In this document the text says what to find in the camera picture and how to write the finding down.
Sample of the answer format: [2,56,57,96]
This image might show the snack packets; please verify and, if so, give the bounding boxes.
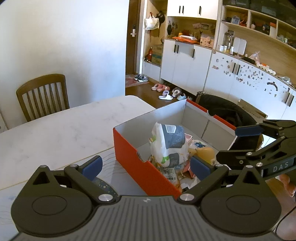
[148,134,208,192]

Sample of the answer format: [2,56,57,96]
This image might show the white wall cabinets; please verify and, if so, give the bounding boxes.
[141,1,295,120]

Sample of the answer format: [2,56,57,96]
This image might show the white tote bag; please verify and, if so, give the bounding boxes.
[144,12,159,31]

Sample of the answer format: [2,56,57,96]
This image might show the sneakers on floor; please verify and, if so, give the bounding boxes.
[134,74,149,82]

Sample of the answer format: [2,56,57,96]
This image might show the orange capybara plush toy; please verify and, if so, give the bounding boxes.
[189,147,216,165]

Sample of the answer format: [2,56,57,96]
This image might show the person's hand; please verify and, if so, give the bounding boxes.
[279,174,296,197]

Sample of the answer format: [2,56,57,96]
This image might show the brown wooden chair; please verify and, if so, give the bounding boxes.
[16,74,70,122]

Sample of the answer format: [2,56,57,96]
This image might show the dark blue tissue pack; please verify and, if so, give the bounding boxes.
[150,123,189,168]

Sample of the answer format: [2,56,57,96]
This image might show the brown entrance door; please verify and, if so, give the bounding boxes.
[125,0,141,75]

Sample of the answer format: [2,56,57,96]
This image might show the pink slippers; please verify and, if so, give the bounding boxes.
[151,83,187,101]

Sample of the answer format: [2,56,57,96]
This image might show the black chair with jacket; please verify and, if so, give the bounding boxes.
[196,91,256,128]

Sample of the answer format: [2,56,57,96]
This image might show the red cardboard shoe box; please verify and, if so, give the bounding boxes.
[113,100,235,197]

